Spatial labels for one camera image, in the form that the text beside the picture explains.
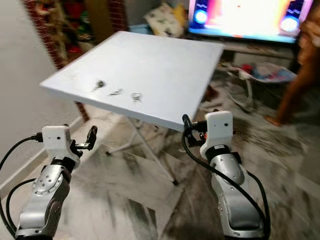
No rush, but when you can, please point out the plain silver key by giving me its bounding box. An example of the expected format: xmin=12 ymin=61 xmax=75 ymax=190
xmin=108 ymin=88 xmax=126 ymax=97

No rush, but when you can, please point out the key with black head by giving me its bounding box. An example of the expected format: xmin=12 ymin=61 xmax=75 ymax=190
xmin=91 ymin=80 xmax=107 ymax=93

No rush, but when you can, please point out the white folding table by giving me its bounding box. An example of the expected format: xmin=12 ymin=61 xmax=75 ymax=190
xmin=39 ymin=30 xmax=226 ymax=187

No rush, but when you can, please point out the colourful baby bouncer seat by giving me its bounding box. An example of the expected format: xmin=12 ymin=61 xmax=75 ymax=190
xmin=222 ymin=61 xmax=299 ymax=110

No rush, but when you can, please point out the low television stand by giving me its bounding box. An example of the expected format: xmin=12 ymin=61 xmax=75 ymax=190
xmin=217 ymin=40 xmax=302 ymax=70

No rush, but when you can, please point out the person in orange dress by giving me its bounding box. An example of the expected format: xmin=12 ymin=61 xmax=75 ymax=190
xmin=264 ymin=17 xmax=320 ymax=127

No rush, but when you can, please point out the cluttered shelf with red items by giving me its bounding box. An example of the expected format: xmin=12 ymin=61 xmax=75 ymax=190
xmin=40 ymin=0 xmax=107 ymax=57

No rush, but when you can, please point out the patterned white pillow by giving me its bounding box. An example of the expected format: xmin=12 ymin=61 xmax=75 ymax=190
xmin=142 ymin=2 xmax=189 ymax=39

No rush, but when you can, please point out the flat screen television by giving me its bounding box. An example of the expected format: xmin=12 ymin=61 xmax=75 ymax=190
xmin=187 ymin=0 xmax=312 ymax=45

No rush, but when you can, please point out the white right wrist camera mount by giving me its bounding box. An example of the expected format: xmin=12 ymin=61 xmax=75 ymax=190
xmin=200 ymin=110 xmax=235 ymax=154

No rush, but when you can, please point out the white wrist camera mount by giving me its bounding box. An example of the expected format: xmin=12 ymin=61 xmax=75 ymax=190
xmin=41 ymin=124 xmax=81 ymax=164
xmin=200 ymin=110 xmax=235 ymax=154

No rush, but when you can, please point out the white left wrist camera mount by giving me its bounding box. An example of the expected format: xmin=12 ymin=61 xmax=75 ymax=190
xmin=41 ymin=124 xmax=81 ymax=164

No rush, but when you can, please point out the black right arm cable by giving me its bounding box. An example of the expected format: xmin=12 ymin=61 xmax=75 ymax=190
xmin=181 ymin=114 xmax=272 ymax=238

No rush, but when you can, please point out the silver key with ring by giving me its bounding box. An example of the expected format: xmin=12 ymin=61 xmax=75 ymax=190
xmin=129 ymin=92 xmax=144 ymax=104

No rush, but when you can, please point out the long black left arm cable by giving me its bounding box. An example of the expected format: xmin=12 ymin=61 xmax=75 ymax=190
xmin=0 ymin=132 xmax=44 ymax=236

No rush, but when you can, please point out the short black left arm cable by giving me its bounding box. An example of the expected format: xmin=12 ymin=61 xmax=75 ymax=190
xmin=5 ymin=178 xmax=39 ymax=235

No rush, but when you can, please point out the red brick door frame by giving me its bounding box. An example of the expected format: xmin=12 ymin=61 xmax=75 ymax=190
xmin=22 ymin=0 xmax=91 ymax=124

